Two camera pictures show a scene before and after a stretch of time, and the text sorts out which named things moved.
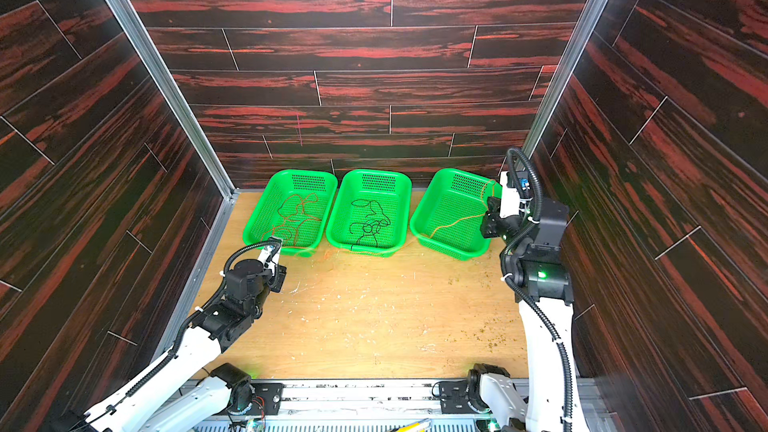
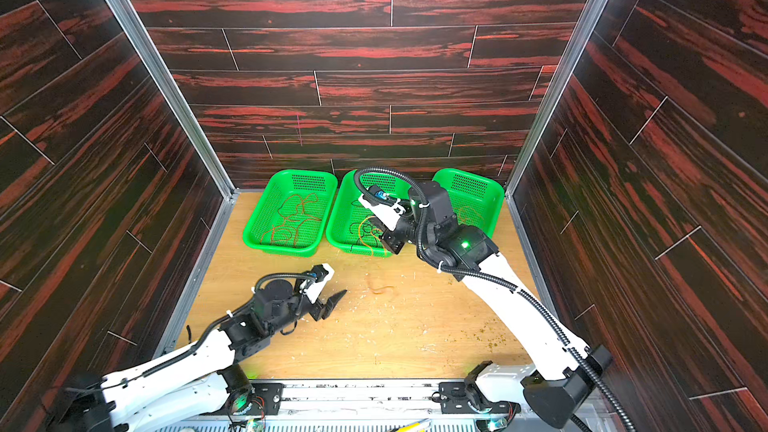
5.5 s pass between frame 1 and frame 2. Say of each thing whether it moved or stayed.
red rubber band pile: stayed
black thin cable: stayed
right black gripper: moved
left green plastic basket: stayed
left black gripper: moved
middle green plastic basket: stayed
